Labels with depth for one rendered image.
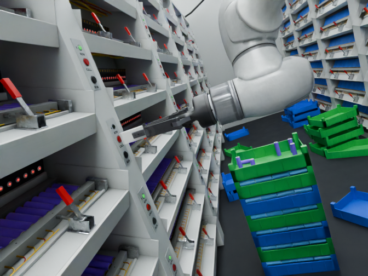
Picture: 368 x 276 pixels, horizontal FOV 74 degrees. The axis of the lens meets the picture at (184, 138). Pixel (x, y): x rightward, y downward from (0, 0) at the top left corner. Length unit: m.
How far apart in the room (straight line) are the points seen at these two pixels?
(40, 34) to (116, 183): 0.35
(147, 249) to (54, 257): 0.29
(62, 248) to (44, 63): 0.39
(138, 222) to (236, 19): 0.52
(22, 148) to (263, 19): 0.47
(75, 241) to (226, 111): 0.37
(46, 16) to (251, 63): 0.44
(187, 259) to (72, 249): 0.57
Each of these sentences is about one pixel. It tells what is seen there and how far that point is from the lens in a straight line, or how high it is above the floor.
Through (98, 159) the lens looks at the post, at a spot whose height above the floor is 0.83.
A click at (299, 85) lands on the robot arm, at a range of 0.53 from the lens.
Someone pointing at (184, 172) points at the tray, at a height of 0.55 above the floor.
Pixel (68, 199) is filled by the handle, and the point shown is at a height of 0.80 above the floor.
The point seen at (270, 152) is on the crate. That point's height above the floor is 0.50.
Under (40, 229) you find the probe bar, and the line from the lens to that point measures 0.50.
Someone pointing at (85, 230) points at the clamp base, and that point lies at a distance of 0.49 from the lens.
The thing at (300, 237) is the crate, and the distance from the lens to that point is 1.19.
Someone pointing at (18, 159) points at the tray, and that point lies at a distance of 0.42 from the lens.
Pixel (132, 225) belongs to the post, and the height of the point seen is 0.64.
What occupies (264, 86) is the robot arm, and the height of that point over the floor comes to 0.86.
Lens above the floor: 0.92
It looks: 11 degrees down
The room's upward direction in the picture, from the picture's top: 20 degrees counter-clockwise
